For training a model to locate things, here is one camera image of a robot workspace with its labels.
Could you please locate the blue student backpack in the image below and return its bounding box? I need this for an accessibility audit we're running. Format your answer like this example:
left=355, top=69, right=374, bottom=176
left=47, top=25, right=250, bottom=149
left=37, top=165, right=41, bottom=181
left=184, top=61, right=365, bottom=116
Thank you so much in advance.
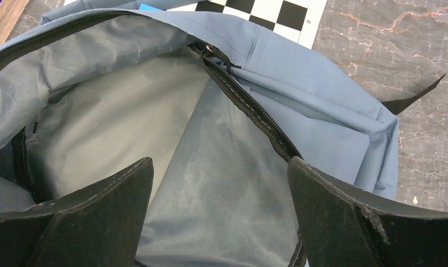
left=0, top=0, right=447, bottom=267

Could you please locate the black white checkerboard mat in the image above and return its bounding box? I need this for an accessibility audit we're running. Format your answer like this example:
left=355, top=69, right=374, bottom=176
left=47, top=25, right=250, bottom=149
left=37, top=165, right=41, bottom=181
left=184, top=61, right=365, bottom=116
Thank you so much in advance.
left=172, top=0, right=327, bottom=49

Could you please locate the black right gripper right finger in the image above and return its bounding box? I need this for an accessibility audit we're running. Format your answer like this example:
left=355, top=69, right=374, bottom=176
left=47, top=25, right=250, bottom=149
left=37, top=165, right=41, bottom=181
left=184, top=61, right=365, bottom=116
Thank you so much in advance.
left=287, top=157, right=448, bottom=266

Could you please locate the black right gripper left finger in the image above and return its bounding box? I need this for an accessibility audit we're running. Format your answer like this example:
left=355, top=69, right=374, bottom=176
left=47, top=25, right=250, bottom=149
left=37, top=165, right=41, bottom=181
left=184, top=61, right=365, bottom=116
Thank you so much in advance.
left=0, top=157, right=154, bottom=266

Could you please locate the purple cover book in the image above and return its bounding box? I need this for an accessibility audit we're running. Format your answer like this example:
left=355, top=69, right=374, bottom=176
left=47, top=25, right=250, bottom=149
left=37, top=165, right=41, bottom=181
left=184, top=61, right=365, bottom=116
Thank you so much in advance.
left=0, top=0, right=29, bottom=45

